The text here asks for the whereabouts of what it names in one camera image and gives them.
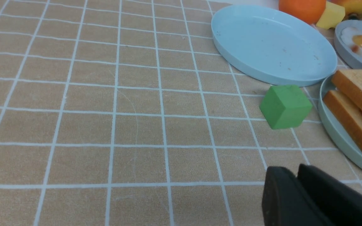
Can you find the green plate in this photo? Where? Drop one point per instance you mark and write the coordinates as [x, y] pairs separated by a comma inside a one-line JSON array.
[[334, 128]]

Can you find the beige checked tablecloth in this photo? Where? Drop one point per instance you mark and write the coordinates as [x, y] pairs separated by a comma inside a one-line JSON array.
[[123, 113]]

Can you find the orange fruit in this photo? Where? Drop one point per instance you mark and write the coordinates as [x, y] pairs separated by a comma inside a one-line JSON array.
[[308, 11]]

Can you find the grey plate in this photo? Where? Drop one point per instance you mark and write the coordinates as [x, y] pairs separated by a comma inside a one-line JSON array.
[[351, 59]]

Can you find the light blue plate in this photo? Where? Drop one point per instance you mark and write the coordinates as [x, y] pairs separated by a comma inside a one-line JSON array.
[[272, 46]]

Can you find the yellow cube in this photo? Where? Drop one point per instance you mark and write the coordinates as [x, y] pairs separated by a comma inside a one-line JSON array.
[[332, 16]]

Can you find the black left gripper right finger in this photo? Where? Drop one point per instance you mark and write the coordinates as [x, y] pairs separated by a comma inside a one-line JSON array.
[[340, 203]]

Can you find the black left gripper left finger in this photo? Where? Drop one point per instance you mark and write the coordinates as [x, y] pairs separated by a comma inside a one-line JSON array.
[[286, 203]]

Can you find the red yellow apple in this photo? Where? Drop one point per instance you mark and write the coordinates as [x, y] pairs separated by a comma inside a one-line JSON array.
[[353, 8]]

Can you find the green cube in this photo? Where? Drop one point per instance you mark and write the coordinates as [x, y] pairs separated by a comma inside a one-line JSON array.
[[285, 106]]

